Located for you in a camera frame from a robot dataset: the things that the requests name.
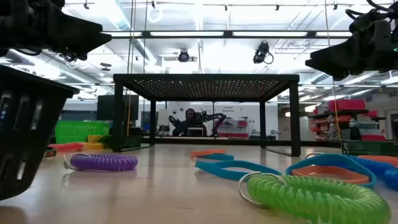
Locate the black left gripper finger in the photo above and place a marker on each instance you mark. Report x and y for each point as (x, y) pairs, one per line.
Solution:
(81, 37)

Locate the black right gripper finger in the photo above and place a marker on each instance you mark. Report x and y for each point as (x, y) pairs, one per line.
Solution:
(339, 59)

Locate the yellow coil wristband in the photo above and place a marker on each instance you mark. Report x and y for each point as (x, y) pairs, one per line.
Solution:
(93, 145)

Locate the orange coil wristband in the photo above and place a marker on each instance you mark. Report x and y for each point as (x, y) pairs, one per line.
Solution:
(63, 146)

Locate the black perforated metal riser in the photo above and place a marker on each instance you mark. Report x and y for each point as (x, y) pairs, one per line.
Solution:
(205, 77)

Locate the green coil wristband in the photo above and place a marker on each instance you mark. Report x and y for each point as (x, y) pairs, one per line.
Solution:
(317, 196)

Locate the black ceiling disc fixture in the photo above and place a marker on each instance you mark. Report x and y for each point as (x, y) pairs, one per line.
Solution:
(105, 65)

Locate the large red storage bin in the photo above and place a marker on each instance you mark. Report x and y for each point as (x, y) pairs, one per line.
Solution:
(346, 105)

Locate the black storage shelf rack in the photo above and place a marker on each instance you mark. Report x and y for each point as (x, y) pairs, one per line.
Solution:
(342, 112)

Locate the black background monitor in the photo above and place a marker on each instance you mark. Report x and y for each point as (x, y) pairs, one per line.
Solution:
(105, 107)

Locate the green plastic basket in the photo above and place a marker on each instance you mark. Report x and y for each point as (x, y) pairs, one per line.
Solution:
(77, 130)

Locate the black plastic basket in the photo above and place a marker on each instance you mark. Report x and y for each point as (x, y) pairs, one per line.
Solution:
(25, 130)

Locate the purple coil wristband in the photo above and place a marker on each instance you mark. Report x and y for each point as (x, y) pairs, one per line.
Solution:
(102, 161)

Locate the white shelf with red bins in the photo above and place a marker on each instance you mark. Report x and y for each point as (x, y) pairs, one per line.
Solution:
(233, 134)

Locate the person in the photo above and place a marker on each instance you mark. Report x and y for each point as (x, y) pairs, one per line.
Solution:
(190, 123)

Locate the black ceiling camera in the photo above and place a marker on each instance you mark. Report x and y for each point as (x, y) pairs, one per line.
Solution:
(261, 53)
(183, 56)

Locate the black overhead frame bar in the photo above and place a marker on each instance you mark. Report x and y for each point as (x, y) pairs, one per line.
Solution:
(228, 34)

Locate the black metal table frame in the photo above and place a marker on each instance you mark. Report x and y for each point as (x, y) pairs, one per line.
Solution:
(217, 141)

